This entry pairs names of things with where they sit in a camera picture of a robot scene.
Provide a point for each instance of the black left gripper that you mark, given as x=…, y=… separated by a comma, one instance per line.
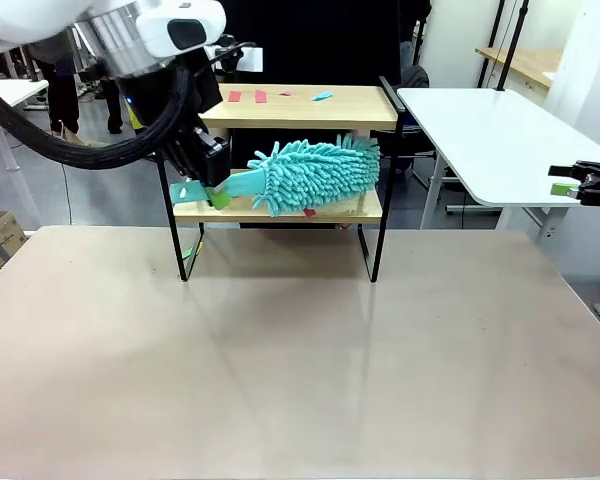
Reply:
x=212, y=160

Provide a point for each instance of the teal chenille duster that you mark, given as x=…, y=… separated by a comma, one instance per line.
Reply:
x=320, y=170

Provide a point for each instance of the two-tier wooden metal shelf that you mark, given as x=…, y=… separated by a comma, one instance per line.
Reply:
x=305, y=117

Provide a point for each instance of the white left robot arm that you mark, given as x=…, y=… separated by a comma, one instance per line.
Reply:
x=30, y=20

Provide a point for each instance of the green paper scrap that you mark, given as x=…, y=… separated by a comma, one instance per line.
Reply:
x=185, y=252

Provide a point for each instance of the white side table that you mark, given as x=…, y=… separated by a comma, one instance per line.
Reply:
x=480, y=140

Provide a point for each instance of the wooden desk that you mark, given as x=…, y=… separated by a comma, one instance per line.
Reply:
x=525, y=62

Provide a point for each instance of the black stand pole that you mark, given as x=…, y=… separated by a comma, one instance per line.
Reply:
x=507, y=65

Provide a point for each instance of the cyan paper scrap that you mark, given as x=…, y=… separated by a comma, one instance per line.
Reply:
x=321, y=96

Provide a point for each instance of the person in black shirt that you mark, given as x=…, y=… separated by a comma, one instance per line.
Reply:
x=305, y=40

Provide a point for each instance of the black office chair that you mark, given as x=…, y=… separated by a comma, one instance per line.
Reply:
x=420, y=77

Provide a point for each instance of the person in grey top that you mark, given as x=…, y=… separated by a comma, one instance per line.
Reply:
x=62, y=100

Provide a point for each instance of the white desk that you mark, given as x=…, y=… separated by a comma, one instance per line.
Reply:
x=7, y=150

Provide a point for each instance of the cardboard box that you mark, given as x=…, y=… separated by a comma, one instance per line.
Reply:
x=5, y=230

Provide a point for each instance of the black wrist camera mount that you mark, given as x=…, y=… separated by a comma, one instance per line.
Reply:
x=230, y=52

